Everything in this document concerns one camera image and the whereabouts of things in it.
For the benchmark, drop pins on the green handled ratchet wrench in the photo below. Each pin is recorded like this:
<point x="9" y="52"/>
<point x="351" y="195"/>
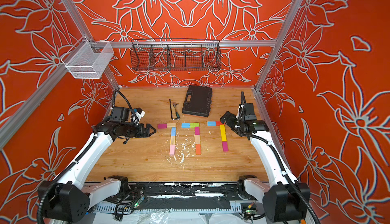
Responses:
<point x="176" y="112"/>

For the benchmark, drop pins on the black hex key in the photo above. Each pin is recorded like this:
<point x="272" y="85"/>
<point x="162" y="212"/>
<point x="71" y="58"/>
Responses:
<point x="172" y="115"/>

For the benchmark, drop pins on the yellow block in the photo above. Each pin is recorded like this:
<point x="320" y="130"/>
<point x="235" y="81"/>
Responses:
<point x="223" y="137"/>
<point x="222" y="129"/>

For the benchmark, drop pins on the black plastic tool case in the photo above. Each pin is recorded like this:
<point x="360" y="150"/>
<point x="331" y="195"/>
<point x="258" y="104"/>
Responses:
<point x="197" y="101"/>

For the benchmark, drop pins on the green block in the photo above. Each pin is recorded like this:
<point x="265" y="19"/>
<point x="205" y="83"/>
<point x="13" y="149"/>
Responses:
<point x="194" y="125"/>

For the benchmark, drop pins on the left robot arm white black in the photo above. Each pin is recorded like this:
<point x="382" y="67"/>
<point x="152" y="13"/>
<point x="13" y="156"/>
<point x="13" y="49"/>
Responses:
<point x="66" y="198"/>

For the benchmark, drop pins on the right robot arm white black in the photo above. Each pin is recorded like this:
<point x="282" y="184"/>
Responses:
<point x="283" y="198"/>

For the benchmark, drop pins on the pink block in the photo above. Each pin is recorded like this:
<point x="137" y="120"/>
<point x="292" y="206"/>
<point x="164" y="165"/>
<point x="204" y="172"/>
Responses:
<point x="172" y="150"/>

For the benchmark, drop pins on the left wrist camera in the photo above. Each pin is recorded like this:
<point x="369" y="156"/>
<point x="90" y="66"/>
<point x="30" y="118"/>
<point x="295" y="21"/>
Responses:
<point x="136" y="116"/>

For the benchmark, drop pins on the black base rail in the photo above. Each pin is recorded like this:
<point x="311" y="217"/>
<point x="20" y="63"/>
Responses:
<point x="224" y="190"/>

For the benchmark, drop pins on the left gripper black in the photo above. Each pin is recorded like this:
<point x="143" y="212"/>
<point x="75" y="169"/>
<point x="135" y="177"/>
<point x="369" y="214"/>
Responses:
<point x="141" y="134"/>

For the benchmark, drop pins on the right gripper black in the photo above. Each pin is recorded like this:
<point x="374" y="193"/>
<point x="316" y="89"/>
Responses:
<point x="232" y="121"/>

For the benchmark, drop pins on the light blue block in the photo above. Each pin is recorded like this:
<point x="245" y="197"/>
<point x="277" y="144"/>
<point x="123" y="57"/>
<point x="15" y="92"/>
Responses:
<point x="211" y="123"/>
<point x="185" y="125"/>

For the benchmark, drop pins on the natural wood block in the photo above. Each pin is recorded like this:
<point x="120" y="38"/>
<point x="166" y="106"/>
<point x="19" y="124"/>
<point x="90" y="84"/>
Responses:
<point x="197" y="139"/>
<point x="172" y="140"/>
<point x="171" y="125"/>

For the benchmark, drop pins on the orange block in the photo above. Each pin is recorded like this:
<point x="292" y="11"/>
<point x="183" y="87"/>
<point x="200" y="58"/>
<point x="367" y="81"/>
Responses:
<point x="198" y="149"/>

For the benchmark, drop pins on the white wire basket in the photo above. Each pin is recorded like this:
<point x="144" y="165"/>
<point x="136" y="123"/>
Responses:
<point x="88" y="62"/>

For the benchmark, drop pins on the black wire basket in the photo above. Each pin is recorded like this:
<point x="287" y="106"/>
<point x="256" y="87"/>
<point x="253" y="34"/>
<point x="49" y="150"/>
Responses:
<point x="175" y="55"/>

